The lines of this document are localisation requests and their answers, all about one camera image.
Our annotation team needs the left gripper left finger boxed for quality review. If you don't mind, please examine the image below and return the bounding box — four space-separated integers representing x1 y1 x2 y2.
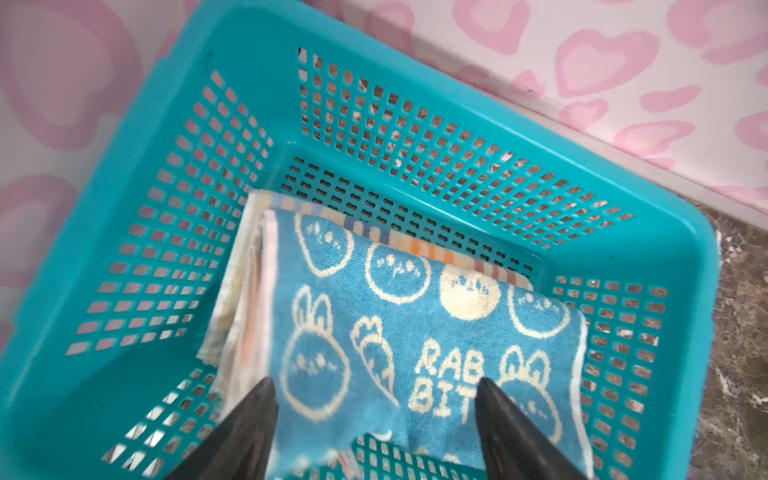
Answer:
166 377 279 480

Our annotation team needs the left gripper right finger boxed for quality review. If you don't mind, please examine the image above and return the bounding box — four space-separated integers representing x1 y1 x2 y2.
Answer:
475 377 586 480

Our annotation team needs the cream rabbit lettered towel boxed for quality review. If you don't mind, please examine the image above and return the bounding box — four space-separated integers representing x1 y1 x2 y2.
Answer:
197 190 533 366

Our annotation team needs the blue patterned towel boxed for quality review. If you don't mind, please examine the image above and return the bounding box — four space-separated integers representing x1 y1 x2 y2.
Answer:
262 210 594 476

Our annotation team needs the orange bear pattern towel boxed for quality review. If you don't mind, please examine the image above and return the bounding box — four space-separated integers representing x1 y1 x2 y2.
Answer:
214 209 279 420

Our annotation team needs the teal plastic basket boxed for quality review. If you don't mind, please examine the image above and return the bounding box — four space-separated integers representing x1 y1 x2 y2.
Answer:
1 1 719 479

